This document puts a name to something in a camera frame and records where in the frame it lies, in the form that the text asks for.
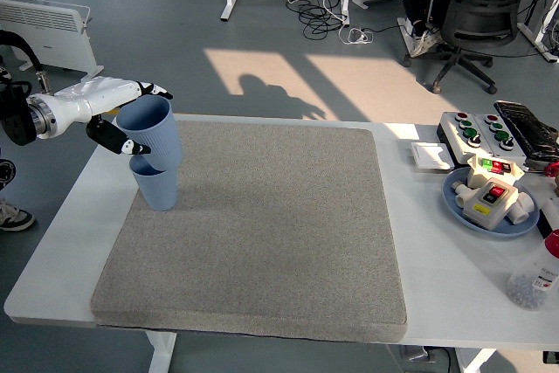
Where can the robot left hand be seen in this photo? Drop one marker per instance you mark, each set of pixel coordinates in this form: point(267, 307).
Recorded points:
point(100, 95)

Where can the blue ribbed cup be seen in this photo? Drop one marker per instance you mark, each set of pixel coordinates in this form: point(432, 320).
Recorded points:
point(159, 137)
point(159, 191)

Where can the white push-button control box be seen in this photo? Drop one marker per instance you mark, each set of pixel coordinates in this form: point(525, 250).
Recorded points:
point(456, 141)
point(515, 146)

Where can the person's white black sneaker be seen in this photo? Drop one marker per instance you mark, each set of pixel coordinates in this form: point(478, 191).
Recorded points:
point(15, 218)
point(3, 71)

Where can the grey-brown mat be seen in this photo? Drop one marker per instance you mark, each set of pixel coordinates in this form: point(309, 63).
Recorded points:
point(284, 216)

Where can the white table leg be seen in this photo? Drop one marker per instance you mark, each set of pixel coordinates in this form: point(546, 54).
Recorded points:
point(161, 351)
point(474, 362)

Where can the person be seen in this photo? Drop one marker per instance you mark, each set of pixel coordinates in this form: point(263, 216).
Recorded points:
point(419, 2)

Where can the blue plate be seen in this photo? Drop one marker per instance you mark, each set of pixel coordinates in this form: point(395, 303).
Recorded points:
point(452, 207)

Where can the white pipe fitting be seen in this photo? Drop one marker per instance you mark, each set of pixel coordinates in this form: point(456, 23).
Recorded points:
point(460, 194)
point(522, 209)

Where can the white box green red buttons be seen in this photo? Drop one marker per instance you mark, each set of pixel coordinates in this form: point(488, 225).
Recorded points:
point(478, 172)

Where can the black office chair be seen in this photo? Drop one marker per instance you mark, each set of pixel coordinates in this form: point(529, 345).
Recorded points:
point(480, 10)

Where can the grey power strip under table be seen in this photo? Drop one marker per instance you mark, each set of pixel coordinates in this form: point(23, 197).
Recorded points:
point(419, 353)

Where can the black wrapped keyboard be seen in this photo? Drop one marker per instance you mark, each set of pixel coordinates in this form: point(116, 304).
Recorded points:
point(526, 128)

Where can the small red object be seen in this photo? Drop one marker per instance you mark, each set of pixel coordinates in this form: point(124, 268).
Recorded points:
point(554, 169)

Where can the clear bottle red cap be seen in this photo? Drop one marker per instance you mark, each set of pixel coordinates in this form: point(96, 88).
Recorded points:
point(535, 277)

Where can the white switch box red button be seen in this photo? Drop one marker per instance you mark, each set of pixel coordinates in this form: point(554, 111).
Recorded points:
point(487, 207)

